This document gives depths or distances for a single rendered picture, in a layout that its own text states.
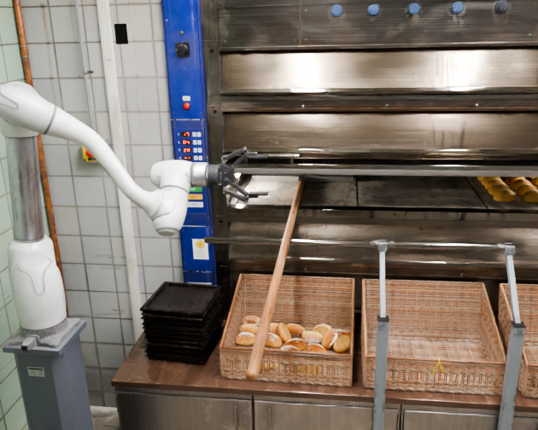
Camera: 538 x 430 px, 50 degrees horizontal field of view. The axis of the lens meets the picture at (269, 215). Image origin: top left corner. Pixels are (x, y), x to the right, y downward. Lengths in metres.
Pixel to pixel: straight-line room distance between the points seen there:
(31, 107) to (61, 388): 0.95
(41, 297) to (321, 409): 1.19
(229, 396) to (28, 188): 1.15
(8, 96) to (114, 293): 1.42
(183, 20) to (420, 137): 1.13
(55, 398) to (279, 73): 1.54
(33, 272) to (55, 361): 0.31
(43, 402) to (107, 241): 1.00
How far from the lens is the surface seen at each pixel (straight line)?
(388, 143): 2.55
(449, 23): 2.55
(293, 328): 2.73
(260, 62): 2.56
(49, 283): 2.03
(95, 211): 2.91
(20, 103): 1.93
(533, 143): 2.66
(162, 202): 1.98
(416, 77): 2.53
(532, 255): 2.83
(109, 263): 2.99
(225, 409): 2.55
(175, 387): 2.53
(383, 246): 2.29
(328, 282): 2.74
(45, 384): 2.17
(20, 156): 2.12
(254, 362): 1.49
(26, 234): 2.19
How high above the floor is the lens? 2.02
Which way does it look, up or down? 19 degrees down
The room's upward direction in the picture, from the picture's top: 1 degrees counter-clockwise
